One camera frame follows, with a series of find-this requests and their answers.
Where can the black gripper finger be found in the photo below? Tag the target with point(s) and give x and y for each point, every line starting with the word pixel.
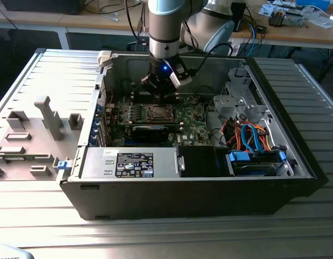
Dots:
pixel 150 84
pixel 172 89

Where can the thin metal locking lever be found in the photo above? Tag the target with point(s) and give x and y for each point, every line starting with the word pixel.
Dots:
pixel 155 104
pixel 163 120

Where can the silver CPU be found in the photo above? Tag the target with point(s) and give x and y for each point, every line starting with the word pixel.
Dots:
pixel 160 112

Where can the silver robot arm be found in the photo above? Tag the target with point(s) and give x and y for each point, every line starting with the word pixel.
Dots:
pixel 164 24

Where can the black RAM slot bank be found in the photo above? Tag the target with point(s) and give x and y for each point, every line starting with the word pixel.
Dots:
pixel 139 98
pixel 139 123

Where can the CPU socket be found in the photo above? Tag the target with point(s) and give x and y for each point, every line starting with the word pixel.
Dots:
pixel 149 112

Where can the black CPU cooler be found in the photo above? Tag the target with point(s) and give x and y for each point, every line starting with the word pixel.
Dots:
pixel 277 17

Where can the green motherboard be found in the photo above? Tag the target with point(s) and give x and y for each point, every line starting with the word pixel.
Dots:
pixel 193 126

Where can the black graphics card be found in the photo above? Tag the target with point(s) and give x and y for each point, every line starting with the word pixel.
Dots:
pixel 150 133

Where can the white plastic latch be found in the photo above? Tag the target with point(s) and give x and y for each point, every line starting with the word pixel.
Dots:
pixel 104 58

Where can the silver metal drive cage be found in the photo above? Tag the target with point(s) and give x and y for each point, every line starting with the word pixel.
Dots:
pixel 228 106

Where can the black plastic shroud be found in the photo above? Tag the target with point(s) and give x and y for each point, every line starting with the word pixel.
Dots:
pixel 198 162

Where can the silver power supply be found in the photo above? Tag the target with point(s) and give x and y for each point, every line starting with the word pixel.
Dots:
pixel 101 162

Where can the hard disk in blue carrier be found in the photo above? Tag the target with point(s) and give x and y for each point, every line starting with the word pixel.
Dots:
pixel 237 157

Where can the wooden desk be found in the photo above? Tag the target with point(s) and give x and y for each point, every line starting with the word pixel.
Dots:
pixel 74 21

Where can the grey parts rack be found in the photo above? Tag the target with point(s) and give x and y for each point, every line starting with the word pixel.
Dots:
pixel 51 121

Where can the black PC case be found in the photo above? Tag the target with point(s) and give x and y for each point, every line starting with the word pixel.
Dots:
pixel 182 199

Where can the blue plastic latch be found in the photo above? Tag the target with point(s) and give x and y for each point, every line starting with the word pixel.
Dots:
pixel 64 165

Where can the black monitor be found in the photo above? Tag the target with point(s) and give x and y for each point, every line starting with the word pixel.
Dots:
pixel 42 6

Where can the grey metal drive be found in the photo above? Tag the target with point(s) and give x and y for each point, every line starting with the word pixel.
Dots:
pixel 294 19

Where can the blue box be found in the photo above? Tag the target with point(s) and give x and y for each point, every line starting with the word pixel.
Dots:
pixel 313 4

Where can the pale grey device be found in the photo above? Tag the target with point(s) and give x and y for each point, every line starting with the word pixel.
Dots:
pixel 9 253

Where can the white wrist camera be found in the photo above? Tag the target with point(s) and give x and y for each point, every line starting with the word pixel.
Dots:
pixel 179 81

